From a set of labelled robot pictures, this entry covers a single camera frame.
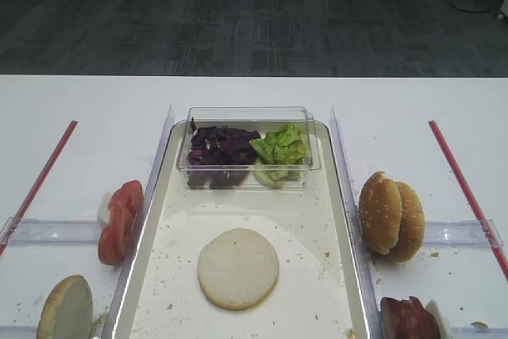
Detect white meat pusher block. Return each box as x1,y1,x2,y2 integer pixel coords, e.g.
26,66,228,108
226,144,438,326
425,299,454,339

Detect left sesame top bun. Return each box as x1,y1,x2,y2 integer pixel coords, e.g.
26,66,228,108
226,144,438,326
359,171,402,256

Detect cream metal tray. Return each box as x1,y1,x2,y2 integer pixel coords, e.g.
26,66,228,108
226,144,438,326
102,122,370,338

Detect clear plastic container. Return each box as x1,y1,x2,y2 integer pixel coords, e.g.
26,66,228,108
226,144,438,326
176,106,321,190

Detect right red rod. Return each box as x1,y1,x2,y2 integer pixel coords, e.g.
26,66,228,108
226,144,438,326
428,120,507,278

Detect left red rod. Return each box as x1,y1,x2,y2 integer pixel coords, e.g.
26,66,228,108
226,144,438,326
0,120,78,254

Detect green lettuce leaves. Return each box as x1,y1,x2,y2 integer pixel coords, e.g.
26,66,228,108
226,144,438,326
250,124,308,188

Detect white left tomato pusher block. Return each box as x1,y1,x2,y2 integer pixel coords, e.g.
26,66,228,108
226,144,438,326
97,193,112,227

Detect clear left long rail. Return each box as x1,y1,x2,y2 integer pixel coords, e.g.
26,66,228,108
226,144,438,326
100,108,175,338

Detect sesame bun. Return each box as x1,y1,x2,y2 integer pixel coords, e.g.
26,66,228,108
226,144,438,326
359,171,402,256
388,182,425,263

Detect bun half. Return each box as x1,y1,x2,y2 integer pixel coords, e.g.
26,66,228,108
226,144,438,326
37,275,93,339
197,228,279,310

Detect rear tomato slice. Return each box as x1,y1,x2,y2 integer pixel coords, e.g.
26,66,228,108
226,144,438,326
108,179,144,233

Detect purple cabbage leaves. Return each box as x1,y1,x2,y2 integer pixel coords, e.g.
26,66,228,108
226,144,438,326
187,118,260,189

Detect clear tomato cross rail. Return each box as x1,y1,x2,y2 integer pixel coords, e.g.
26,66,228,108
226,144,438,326
1,218,102,245

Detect right sesame top bun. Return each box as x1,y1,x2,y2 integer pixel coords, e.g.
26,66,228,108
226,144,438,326
388,182,425,263

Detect clear right bun cross rail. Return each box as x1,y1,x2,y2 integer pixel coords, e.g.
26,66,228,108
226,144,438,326
423,220,491,248

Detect stack of meat patties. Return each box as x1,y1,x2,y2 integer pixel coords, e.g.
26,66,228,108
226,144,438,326
380,296,441,339

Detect red rod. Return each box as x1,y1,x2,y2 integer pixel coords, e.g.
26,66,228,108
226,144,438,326
0,120,78,254
428,120,507,278

